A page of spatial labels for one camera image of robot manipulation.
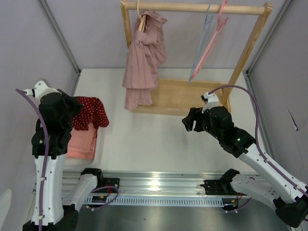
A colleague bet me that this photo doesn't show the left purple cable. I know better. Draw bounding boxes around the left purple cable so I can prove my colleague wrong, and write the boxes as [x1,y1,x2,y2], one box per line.
[15,88,120,231]

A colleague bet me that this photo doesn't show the pink plastic hanger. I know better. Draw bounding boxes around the pink plastic hanger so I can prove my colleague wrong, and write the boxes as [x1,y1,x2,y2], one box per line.
[192,0,229,80]

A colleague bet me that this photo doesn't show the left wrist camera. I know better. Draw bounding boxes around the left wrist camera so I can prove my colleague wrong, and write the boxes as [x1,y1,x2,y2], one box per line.
[23,80,59,100]

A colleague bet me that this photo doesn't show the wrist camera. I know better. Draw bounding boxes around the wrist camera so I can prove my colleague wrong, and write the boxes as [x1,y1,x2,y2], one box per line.
[23,80,59,100]
[201,92,219,114]

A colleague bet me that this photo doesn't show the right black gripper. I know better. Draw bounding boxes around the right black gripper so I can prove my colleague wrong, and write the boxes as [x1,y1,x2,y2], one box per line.
[182,107,223,141]

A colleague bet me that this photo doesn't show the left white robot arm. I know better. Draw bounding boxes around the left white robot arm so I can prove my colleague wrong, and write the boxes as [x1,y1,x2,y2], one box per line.
[22,90,104,231]

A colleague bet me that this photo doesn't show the red polka dot cloth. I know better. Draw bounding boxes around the red polka dot cloth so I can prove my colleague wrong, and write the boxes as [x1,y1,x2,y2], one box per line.
[60,90,110,131]

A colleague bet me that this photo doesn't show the aluminium mounting rail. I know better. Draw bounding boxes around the aluminium mounting rail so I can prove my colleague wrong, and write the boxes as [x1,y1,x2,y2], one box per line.
[32,170,260,207]

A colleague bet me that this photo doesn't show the salmon pink cloth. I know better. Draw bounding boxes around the salmon pink cloth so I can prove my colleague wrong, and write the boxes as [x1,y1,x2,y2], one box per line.
[67,123,97,160]

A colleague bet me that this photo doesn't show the pink skirt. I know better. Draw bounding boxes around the pink skirt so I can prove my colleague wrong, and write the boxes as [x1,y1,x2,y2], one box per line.
[122,11,167,110]

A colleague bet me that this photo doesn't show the beige plastic hanger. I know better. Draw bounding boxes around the beige plastic hanger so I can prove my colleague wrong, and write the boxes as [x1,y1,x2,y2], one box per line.
[137,0,146,32]

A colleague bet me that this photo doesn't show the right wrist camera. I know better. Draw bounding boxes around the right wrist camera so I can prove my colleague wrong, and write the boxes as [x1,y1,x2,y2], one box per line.
[201,92,219,114]

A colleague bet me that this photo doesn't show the white plastic basket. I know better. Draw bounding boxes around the white plastic basket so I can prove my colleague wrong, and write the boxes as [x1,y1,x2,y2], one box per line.
[62,129,98,171]

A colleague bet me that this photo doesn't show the blue plastic hanger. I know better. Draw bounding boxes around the blue plastic hanger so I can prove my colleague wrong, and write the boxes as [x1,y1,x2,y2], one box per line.
[188,9,213,85]

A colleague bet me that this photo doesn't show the wooden clothes rack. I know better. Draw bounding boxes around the wooden clothes rack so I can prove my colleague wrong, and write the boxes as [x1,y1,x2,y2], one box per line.
[120,0,273,116]

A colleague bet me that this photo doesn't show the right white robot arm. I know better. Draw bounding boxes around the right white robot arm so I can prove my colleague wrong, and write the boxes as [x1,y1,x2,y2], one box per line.
[182,106,308,228]

